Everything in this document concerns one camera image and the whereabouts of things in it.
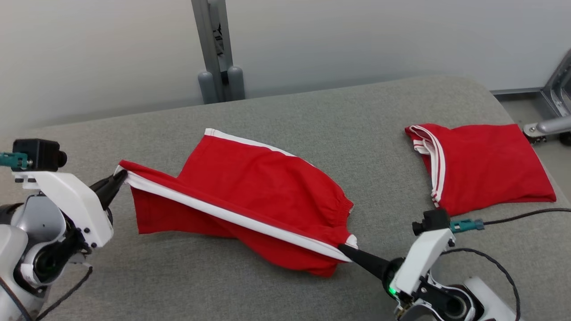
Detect grey partition base rail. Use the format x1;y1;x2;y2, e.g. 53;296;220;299
490;87;546;96

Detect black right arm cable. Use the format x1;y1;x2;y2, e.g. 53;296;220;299
482;207;571;226
439;247;522;321

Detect red shorts with white stripe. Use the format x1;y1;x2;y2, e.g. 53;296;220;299
115;128;359;278

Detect red and white jersey shirt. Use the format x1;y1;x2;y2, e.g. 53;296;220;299
404;123;557;218

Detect grey metal support bar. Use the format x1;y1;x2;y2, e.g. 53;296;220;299
539;48;571;119
522;115;571;146

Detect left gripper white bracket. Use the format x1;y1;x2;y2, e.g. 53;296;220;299
12;169;129;249

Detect grey metal partition post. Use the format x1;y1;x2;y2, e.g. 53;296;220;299
190;0;246;105

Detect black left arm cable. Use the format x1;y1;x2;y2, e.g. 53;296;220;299
35;265;94;321

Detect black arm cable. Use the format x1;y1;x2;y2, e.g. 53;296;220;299
35;265;94;321
439;247;522;321
482;207;571;226

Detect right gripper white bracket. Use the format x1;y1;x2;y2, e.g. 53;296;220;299
337;228;456;309

